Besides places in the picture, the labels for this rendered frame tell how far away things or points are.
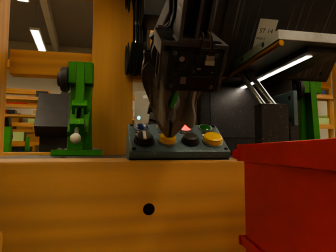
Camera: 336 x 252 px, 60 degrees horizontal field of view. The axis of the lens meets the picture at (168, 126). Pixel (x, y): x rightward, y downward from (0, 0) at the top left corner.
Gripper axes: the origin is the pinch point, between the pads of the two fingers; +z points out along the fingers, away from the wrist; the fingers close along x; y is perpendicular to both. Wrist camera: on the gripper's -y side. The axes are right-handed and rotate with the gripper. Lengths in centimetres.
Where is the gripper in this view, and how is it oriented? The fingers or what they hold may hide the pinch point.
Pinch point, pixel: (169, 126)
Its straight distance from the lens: 42.0
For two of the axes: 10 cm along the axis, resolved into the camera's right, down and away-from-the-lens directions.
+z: -1.1, 8.6, 4.9
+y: 1.6, 5.0, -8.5
